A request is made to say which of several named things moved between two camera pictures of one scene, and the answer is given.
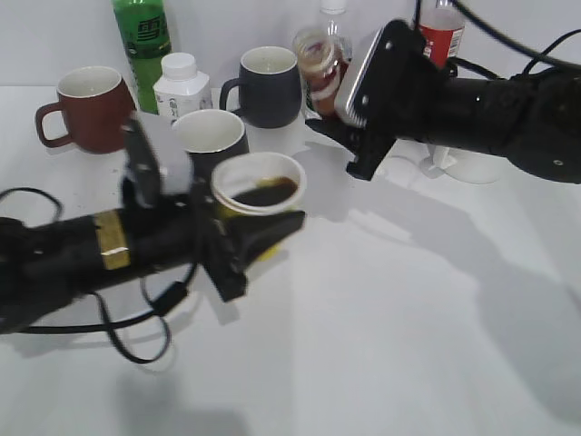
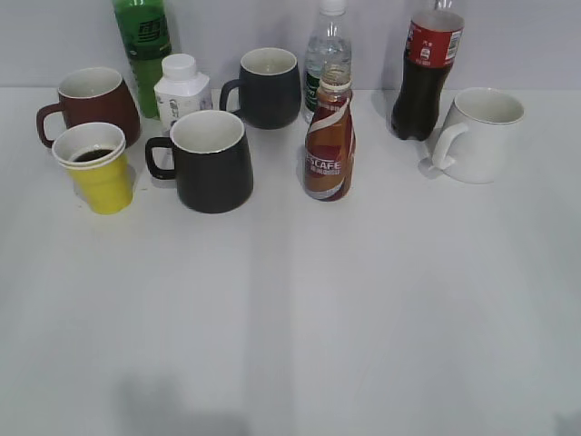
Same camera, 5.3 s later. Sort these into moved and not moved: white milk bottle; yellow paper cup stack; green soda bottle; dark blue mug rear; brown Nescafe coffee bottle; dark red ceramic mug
Moved: yellow paper cup stack; brown Nescafe coffee bottle
Not moved: white milk bottle; dark red ceramic mug; green soda bottle; dark blue mug rear
